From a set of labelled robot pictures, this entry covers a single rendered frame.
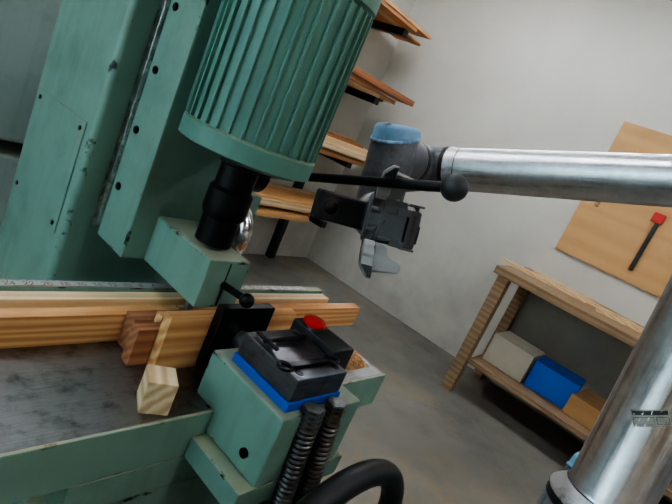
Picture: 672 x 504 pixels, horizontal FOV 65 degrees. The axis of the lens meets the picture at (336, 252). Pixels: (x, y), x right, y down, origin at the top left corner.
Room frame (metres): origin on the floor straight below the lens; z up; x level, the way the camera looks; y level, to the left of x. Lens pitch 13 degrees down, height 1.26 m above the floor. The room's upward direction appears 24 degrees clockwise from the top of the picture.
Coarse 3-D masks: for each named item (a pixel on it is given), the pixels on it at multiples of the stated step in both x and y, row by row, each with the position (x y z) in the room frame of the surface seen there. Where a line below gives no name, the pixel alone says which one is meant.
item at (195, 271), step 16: (160, 224) 0.69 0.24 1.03; (176, 224) 0.69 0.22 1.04; (192, 224) 0.73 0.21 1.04; (160, 240) 0.69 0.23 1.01; (176, 240) 0.67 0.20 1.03; (192, 240) 0.66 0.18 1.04; (160, 256) 0.68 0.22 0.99; (176, 256) 0.66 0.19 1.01; (192, 256) 0.64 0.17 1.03; (208, 256) 0.63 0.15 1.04; (224, 256) 0.65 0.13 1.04; (240, 256) 0.68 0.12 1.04; (160, 272) 0.67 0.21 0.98; (176, 272) 0.65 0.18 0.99; (192, 272) 0.63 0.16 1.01; (208, 272) 0.62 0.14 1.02; (224, 272) 0.64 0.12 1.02; (240, 272) 0.66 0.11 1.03; (176, 288) 0.64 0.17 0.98; (192, 288) 0.63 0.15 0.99; (208, 288) 0.63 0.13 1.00; (240, 288) 0.67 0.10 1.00; (192, 304) 0.62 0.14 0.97; (208, 304) 0.64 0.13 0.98
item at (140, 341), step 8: (136, 328) 0.55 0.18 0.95; (144, 328) 0.56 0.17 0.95; (152, 328) 0.57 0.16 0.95; (128, 336) 0.56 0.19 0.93; (136, 336) 0.55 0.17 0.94; (144, 336) 0.56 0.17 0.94; (152, 336) 0.57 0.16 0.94; (128, 344) 0.56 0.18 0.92; (136, 344) 0.55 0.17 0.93; (144, 344) 0.56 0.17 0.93; (152, 344) 0.57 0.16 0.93; (128, 352) 0.55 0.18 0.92; (136, 352) 0.56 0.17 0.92; (144, 352) 0.57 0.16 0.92; (128, 360) 0.55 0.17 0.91; (136, 360) 0.56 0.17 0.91; (144, 360) 0.57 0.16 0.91
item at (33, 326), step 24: (0, 312) 0.49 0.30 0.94; (24, 312) 0.51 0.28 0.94; (48, 312) 0.52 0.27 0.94; (72, 312) 0.55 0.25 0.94; (96, 312) 0.57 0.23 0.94; (120, 312) 0.59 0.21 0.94; (312, 312) 0.88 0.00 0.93; (336, 312) 0.94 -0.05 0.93; (0, 336) 0.48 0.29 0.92; (24, 336) 0.50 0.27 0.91; (48, 336) 0.52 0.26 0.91; (72, 336) 0.55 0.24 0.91; (96, 336) 0.57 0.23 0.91
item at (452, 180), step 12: (264, 180) 0.86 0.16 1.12; (312, 180) 0.78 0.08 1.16; (324, 180) 0.77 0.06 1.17; (336, 180) 0.76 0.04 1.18; (348, 180) 0.74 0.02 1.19; (360, 180) 0.73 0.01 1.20; (372, 180) 0.72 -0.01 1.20; (384, 180) 0.71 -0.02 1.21; (396, 180) 0.70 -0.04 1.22; (408, 180) 0.69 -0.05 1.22; (420, 180) 0.68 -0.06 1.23; (444, 180) 0.65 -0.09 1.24; (456, 180) 0.64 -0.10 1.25; (444, 192) 0.65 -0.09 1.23; (456, 192) 0.64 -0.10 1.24
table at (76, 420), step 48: (0, 384) 0.44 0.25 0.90; (48, 384) 0.47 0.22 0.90; (96, 384) 0.50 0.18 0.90; (192, 384) 0.57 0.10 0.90; (0, 432) 0.38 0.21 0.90; (48, 432) 0.41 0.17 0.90; (96, 432) 0.43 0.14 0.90; (144, 432) 0.47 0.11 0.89; (192, 432) 0.52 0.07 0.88; (0, 480) 0.37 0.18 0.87; (48, 480) 0.40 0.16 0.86; (240, 480) 0.49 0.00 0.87
